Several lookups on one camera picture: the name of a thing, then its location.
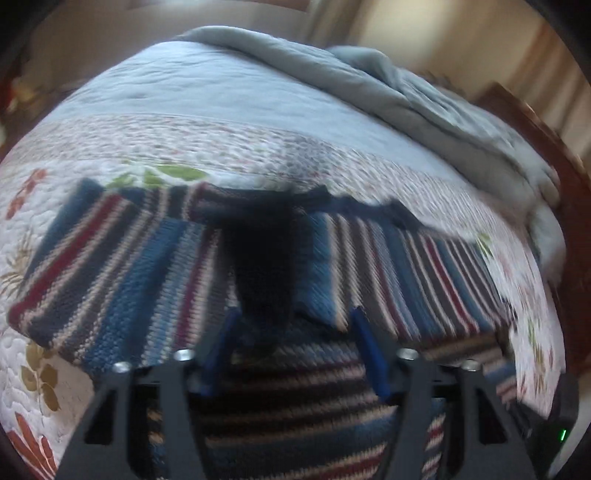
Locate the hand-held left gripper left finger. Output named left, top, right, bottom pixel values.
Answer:
left=55, top=308, right=243, bottom=480

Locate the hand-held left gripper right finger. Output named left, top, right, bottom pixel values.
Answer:
left=350, top=306, right=539, bottom=480

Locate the striped knit sweater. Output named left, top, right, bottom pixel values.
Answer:
left=8, top=178, right=532, bottom=480

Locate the floral quilted bedspread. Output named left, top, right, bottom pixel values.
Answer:
left=0, top=39, right=568, bottom=480

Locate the grey comforter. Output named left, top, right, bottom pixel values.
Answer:
left=178, top=25, right=568, bottom=282

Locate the wooden headboard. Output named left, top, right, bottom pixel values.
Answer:
left=475, top=82, right=591, bottom=386

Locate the beige curtain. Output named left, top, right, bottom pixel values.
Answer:
left=503, top=25, right=591, bottom=155

